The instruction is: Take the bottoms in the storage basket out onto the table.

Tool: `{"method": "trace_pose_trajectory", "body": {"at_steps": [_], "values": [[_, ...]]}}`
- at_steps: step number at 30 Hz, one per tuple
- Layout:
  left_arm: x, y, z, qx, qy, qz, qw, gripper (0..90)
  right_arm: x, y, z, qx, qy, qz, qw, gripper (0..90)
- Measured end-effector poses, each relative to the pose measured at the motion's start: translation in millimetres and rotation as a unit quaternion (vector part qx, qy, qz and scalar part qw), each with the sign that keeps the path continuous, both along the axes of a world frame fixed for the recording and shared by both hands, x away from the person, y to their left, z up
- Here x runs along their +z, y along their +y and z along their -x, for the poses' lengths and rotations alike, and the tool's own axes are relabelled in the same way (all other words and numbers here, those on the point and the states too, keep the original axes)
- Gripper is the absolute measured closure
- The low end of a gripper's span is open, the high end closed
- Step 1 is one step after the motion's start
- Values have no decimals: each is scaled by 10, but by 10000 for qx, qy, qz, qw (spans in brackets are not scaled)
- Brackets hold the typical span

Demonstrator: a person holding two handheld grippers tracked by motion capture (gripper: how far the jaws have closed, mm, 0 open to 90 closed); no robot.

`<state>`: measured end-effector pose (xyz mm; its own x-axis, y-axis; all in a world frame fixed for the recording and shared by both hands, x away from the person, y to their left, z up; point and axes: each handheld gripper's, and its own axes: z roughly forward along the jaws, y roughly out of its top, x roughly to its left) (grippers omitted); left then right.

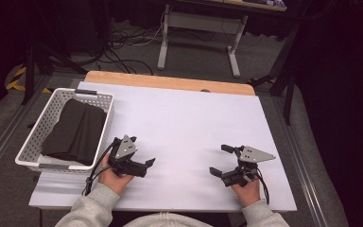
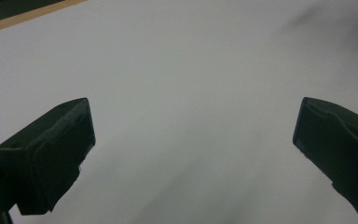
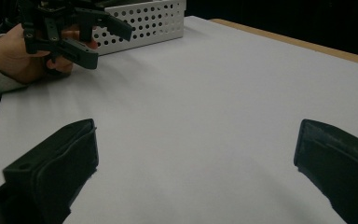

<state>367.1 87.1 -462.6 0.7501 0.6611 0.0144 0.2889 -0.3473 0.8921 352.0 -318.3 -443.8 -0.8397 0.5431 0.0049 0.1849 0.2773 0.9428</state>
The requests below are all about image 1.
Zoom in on yellow black floor tape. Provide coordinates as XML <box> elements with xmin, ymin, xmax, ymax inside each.
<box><xmin>6</xmin><ymin>64</ymin><xmax>53</xmax><ymax>95</ymax></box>

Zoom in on person's grey hood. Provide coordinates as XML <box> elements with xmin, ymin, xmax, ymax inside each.
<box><xmin>122</xmin><ymin>211</ymin><xmax>215</xmax><ymax>227</ymax></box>

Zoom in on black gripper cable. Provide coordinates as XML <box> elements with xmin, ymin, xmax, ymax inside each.
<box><xmin>254</xmin><ymin>167</ymin><xmax>271</xmax><ymax>206</ymax></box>
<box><xmin>81</xmin><ymin>141</ymin><xmax>117</xmax><ymax>197</ymax></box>

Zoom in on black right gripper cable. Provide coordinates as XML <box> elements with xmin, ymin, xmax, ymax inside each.
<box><xmin>254</xmin><ymin>167</ymin><xmax>271</xmax><ymax>206</ymax></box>

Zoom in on black stand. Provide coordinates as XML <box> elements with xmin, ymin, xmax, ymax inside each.
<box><xmin>20</xmin><ymin>42</ymin><xmax>90</xmax><ymax>106</ymax></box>
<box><xmin>248</xmin><ymin>26</ymin><xmax>301</xmax><ymax>127</ymax></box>

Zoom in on person's left hand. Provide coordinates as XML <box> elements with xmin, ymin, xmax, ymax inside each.
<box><xmin>98</xmin><ymin>153</ymin><xmax>136</xmax><ymax>196</ymax></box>

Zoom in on cables on floor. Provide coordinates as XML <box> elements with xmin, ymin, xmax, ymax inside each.
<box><xmin>95</xmin><ymin>17</ymin><xmax>173</xmax><ymax>76</ymax></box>

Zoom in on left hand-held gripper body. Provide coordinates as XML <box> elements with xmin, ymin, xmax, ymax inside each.
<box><xmin>108</xmin><ymin>134</ymin><xmax>148</xmax><ymax>178</ymax></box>

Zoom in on metal floor rail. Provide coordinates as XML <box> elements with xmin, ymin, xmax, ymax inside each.
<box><xmin>0</xmin><ymin>75</ymin><xmax>52</xmax><ymax>187</ymax></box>
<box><xmin>271</xmin><ymin>94</ymin><xmax>329</xmax><ymax>227</ymax></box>

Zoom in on person's right hand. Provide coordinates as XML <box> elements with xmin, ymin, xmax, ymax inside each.
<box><xmin>231</xmin><ymin>179</ymin><xmax>262</xmax><ymax>208</ymax></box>

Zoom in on wooden table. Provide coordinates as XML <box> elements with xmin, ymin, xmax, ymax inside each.
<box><xmin>83</xmin><ymin>70</ymin><xmax>256</xmax><ymax>96</ymax></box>

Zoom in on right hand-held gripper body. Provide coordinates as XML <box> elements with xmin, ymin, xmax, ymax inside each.
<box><xmin>220</xmin><ymin>145</ymin><xmax>277</xmax><ymax>188</ymax></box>

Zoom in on white perforated plastic basket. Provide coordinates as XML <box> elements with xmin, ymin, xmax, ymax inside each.
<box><xmin>14</xmin><ymin>87</ymin><xmax>115</xmax><ymax>175</ymax></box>

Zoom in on white table board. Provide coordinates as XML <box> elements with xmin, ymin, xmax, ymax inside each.
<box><xmin>27</xmin><ymin>80</ymin><xmax>298</xmax><ymax>213</ymax></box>

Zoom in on desk with white legs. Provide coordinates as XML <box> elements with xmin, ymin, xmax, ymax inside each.
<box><xmin>156</xmin><ymin>0</ymin><xmax>288</xmax><ymax>79</ymax></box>

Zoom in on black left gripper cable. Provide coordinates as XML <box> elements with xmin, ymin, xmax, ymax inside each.
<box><xmin>81</xmin><ymin>141</ymin><xmax>117</xmax><ymax>197</ymax></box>

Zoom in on black cloth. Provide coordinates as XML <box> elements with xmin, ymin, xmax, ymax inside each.
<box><xmin>40</xmin><ymin>97</ymin><xmax>108</xmax><ymax>167</ymax></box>

